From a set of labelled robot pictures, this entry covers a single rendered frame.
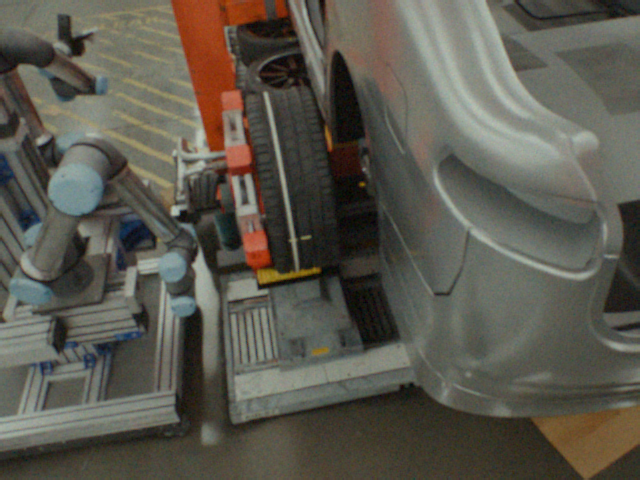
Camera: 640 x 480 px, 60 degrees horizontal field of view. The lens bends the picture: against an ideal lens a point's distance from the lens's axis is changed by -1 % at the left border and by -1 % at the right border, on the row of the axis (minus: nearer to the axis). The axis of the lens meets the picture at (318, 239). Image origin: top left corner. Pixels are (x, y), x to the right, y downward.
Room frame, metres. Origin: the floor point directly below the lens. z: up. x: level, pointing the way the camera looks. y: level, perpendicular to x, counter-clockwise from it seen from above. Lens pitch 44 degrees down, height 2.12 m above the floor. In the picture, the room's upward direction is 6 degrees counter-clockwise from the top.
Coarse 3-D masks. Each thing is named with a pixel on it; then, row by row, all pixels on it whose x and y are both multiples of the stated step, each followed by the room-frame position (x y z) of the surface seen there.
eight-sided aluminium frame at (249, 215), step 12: (228, 120) 1.69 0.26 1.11; (240, 120) 1.67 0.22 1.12; (228, 132) 1.60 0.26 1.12; (240, 132) 1.60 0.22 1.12; (228, 144) 1.53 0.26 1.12; (252, 192) 1.41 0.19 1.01; (240, 204) 1.39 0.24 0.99; (252, 204) 1.39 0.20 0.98; (240, 216) 1.36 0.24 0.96; (252, 216) 1.37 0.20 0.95; (252, 228) 1.69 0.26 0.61
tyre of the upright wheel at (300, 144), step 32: (256, 96) 1.74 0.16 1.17; (288, 96) 1.69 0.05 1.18; (256, 128) 1.54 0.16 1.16; (288, 128) 1.53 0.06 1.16; (320, 128) 1.52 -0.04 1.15; (256, 160) 1.45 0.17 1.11; (288, 160) 1.44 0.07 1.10; (320, 160) 1.44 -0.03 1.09; (288, 192) 1.37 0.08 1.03; (320, 192) 1.38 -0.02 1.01; (288, 224) 1.33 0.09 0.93; (320, 224) 1.33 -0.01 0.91; (288, 256) 1.33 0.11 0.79; (320, 256) 1.34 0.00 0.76
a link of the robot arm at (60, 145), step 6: (72, 132) 1.84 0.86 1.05; (78, 132) 1.84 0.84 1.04; (60, 138) 1.80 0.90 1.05; (66, 138) 1.80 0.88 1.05; (72, 138) 1.80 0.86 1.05; (78, 138) 1.80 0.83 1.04; (54, 144) 1.79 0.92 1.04; (60, 144) 1.76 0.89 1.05; (66, 144) 1.76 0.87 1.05; (54, 150) 1.77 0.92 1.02; (60, 150) 1.75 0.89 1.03; (66, 150) 1.74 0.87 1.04; (54, 156) 1.76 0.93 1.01; (60, 156) 1.75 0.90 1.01; (54, 162) 1.75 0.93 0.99; (60, 162) 1.75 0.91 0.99
